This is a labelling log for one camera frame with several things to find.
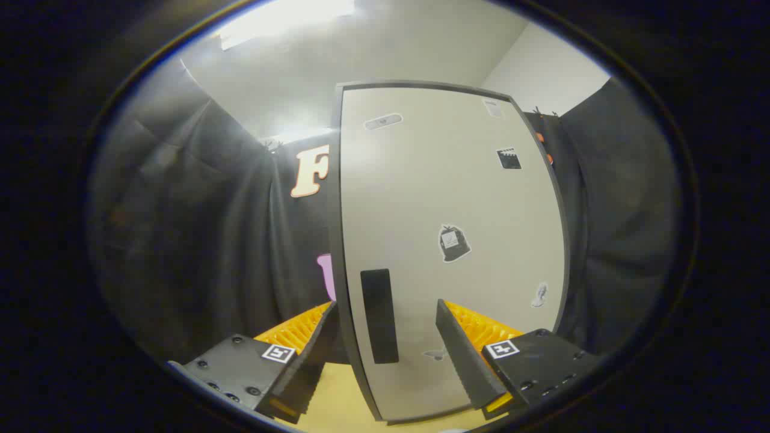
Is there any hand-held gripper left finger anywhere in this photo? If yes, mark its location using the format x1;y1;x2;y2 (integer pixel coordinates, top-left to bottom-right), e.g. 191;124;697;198
167;301;340;425

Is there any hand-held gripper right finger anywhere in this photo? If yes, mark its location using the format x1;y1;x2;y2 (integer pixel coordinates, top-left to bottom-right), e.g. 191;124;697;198
434;299;603;422

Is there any black door handle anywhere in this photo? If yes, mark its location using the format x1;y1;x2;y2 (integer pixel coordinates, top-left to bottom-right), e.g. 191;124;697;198
360;269;399;364

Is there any white shoe cabinet door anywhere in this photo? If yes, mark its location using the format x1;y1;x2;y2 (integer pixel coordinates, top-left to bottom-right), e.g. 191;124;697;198
340;87;566;422

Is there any grey shoe cabinet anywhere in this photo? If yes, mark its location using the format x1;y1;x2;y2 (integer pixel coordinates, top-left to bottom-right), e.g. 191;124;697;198
328;80;571;426

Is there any black backdrop cloth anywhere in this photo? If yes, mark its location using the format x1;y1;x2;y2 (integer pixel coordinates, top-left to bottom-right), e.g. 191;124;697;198
90;57;680;367

